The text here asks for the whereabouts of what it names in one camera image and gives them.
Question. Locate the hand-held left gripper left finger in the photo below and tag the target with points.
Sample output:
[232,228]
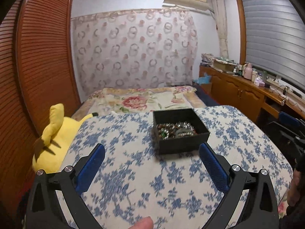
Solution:
[91,167]

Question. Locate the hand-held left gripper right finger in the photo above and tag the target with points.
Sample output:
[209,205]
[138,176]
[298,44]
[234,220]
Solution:
[213,167]

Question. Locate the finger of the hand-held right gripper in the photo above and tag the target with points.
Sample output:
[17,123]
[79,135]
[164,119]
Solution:
[300,155]
[289,119]

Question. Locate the black jewelry box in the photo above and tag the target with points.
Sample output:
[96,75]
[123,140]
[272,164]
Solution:
[183,144]

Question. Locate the pile of jewelry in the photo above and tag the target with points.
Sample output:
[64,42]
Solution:
[175,131]

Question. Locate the person's right forearm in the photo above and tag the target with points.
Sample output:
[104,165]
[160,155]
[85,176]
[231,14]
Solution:
[294,217]

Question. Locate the person's right hand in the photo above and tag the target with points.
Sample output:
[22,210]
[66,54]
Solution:
[296,190]

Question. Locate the person's left hand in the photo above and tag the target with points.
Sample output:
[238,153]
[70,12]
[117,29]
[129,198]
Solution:
[143,223]

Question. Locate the yellow plush toy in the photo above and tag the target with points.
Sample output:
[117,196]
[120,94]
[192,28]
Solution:
[57,143]

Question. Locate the white power strip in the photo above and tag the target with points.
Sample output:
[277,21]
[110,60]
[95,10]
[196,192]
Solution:
[274,80]

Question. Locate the pink tissue box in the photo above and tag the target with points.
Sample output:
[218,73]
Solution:
[259,82]

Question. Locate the long wooden cabinet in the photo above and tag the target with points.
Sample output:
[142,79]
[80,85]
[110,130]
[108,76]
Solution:
[238,95]

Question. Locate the pink thermos jug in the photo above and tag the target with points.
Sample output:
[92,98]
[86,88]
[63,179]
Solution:
[247,71]

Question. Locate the pink floral blanket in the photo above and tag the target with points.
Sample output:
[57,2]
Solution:
[143,100]

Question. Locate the cardboard box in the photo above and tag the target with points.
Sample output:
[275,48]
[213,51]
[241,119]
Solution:
[222,64]

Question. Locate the grey window blind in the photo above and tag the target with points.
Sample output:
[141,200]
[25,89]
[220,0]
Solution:
[274,33]

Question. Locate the blue plastic bag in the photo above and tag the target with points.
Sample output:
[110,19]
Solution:
[202,79]

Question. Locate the stack of folded cloths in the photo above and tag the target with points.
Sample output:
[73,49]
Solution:
[206,59]

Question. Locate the wooden louvred wardrobe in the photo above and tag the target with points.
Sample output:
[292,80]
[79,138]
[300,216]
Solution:
[43,64]

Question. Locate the white tied curtain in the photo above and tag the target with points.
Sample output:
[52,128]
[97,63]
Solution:
[220,21]

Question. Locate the dark blue bed frame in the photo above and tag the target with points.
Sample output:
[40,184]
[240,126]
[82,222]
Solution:
[202,95]

